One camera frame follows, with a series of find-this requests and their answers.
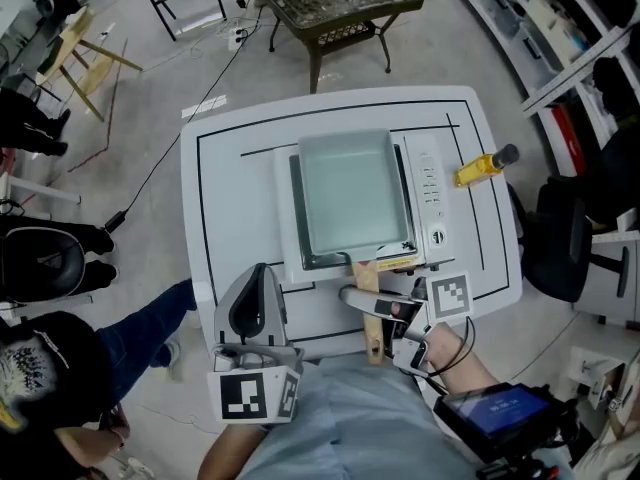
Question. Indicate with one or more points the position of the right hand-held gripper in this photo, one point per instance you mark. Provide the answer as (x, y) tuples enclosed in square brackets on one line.
[(450, 295)]

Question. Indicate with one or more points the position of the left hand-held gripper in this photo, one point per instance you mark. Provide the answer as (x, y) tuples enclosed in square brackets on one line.
[(242, 395)]

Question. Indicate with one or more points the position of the rectangular grey pan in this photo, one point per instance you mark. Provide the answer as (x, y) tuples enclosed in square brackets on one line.
[(350, 193)]

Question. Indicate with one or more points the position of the person's right forearm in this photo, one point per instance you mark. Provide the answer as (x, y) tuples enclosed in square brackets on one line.
[(460, 363)]

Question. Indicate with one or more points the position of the person's left forearm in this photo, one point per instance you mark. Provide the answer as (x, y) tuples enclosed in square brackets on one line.
[(225, 453)]

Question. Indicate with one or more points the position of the person's light blue shirt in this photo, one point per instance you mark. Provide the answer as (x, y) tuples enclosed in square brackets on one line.
[(360, 418)]

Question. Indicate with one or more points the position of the black power adapter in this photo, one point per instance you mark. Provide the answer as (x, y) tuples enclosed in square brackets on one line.
[(116, 220)]

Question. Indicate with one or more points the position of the yellow bottle with black cap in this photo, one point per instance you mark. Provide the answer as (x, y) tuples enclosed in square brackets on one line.
[(475, 173)]

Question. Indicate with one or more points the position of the black screen device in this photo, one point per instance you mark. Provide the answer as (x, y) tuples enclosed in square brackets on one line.
[(495, 413)]

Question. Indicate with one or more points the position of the black office chair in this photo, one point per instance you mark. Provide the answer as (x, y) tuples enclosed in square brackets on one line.
[(560, 248)]

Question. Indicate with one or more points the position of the white side desk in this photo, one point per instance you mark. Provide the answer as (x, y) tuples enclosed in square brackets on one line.
[(45, 190)]

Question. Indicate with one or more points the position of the white cardboard box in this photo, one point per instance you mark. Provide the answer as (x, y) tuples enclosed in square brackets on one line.
[(595, 373)]

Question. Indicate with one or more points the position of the grey cabinet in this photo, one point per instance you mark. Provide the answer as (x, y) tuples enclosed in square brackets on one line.
[(607, 288)]

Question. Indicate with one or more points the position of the white power strip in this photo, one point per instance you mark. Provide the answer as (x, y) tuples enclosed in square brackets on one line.
[(236, 38)]

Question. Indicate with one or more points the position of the white metal shelving rack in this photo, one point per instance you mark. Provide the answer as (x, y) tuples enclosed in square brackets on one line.
[(565, 75)]

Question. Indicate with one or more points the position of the row of clear storage bins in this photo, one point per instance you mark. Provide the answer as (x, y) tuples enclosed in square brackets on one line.
[(505, 13)]

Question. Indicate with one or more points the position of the wooden round table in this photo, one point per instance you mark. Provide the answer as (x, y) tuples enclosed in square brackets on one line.
[(75, 30)]

